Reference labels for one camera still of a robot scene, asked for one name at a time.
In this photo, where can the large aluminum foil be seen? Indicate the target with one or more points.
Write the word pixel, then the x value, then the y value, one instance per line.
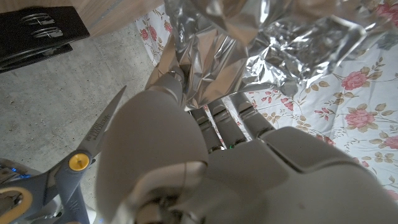
pixel 224 56

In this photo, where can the black tambourine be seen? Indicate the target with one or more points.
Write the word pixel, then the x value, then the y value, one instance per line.
pixel 37 37

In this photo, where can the floral backdrop cloth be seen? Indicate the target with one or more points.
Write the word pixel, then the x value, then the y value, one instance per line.
pixel 357 105

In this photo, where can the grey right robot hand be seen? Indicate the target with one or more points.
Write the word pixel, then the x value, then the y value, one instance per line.
pixel 15 171

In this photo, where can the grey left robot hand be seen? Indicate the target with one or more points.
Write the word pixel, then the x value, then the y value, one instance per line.
pixel 248 180

